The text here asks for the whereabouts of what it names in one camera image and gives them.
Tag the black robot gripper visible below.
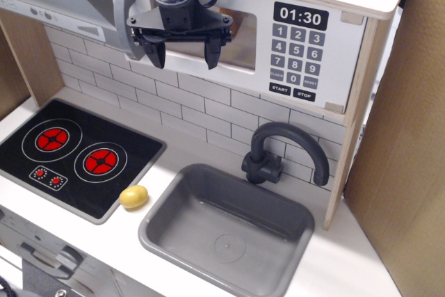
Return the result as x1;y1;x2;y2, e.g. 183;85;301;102
126;0;233;70

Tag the white toy microwave door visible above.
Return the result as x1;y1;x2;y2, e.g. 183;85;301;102
113;0;366;113

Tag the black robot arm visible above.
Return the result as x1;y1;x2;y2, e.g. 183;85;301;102
127;0;233;70

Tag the dark grey toy faucet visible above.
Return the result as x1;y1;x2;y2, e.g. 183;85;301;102
241;122;330;186

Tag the yellow toy potato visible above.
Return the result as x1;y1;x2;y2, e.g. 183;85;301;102
119;185;149;209

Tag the black toy stovetop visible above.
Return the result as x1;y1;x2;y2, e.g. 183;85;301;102
1;99;166;225

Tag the grey toy sink basin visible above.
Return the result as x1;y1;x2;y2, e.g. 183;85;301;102
138;164;314;296

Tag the brown cardboard panel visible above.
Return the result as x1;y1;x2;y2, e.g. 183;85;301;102
345;0;444;296

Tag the grey oven front handle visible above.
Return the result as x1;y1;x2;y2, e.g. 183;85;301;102
17;242;83;280

